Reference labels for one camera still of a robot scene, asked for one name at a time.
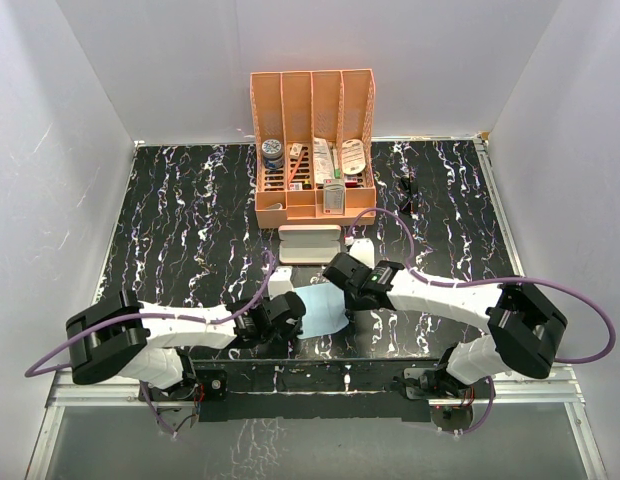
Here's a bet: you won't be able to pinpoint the blue cleaning cloth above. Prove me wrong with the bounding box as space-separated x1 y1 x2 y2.
295 283 349 340

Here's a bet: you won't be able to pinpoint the pink glasses case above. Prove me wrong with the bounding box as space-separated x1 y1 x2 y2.
278 225 341 265

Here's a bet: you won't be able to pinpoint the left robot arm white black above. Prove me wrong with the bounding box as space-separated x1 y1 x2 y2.
66 290 306 399

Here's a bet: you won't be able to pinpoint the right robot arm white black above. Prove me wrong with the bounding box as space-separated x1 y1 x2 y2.
323 253 567 398

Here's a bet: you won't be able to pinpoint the black sunglasses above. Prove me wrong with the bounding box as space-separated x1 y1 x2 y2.
400 175 419 215

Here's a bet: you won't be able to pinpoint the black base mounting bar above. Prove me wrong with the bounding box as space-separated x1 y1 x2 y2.
148 359 466 422

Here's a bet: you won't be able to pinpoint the grey white small box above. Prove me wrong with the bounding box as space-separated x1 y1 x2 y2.
323 179 345 215

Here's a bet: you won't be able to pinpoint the white tube package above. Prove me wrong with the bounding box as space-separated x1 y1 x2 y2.
313 137 333 185

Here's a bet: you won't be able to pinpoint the oval beige tag package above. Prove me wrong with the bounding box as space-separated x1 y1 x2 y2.
341 139 366 175

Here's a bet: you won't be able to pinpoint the red pencil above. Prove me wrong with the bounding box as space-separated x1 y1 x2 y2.
288 148 307 184

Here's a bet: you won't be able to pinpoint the small white card box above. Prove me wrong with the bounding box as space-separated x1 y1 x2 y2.
289 143 303 159

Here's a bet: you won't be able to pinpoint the orange desk organizer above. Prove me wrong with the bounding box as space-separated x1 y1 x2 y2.
250 69 377 229

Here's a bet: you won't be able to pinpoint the blue white round tin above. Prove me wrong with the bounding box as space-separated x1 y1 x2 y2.
261 138 285 170

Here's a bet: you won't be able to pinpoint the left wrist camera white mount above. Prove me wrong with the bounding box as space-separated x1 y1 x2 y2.
267 266 294 299

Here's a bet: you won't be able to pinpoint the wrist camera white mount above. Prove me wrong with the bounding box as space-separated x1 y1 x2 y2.
344 236 376 268
267 266 294 299

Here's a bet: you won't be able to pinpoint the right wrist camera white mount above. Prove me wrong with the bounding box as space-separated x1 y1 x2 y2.
344 236 376 268

